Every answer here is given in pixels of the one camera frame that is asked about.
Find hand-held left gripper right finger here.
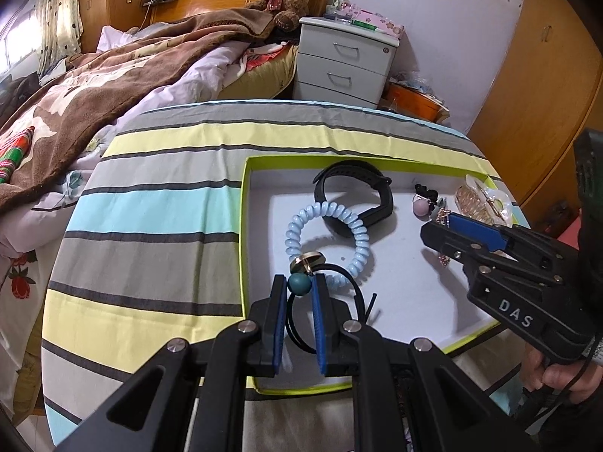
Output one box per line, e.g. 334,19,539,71
312,274,514,452

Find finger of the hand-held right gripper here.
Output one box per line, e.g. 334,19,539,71
447,212,566,274
421,220,523,288

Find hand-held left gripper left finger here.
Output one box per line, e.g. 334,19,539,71
54,274,289,452

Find small gold hair claw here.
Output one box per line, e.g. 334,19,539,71
433,207,455,267

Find large clear gold hair claw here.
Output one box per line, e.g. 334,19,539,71
455,174,516,227

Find black hair tie teal bead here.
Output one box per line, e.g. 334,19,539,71
283,253,380,354

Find pink ball hair tie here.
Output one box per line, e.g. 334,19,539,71
412,183,436,217

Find green cardboard box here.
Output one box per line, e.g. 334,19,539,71
240,154,526,395

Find light blue spiral hair tie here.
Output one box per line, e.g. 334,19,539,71
285,201,375,293

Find black smart band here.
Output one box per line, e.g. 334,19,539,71
313,160,394,227

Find person's right hand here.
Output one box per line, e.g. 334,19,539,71
520,339,603,406

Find orange basket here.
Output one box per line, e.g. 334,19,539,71
384,82,450,123

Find striped cloth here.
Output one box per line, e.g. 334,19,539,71
41,100,528,452

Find white nightstand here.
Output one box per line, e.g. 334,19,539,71
292,16,401,109

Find pink floral box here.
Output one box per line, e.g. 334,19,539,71
351,7,406,41

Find yellow pillow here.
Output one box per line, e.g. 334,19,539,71
221,42,300,99

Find small bottles on nightstand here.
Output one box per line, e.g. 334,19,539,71
325,0,359,22

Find brown blanket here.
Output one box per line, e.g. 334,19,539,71
0,7,276,212

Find red green plaid cloth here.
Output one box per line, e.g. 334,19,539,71
0,127,36,184

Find dotted curtain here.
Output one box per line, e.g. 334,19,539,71
35,0,83,81

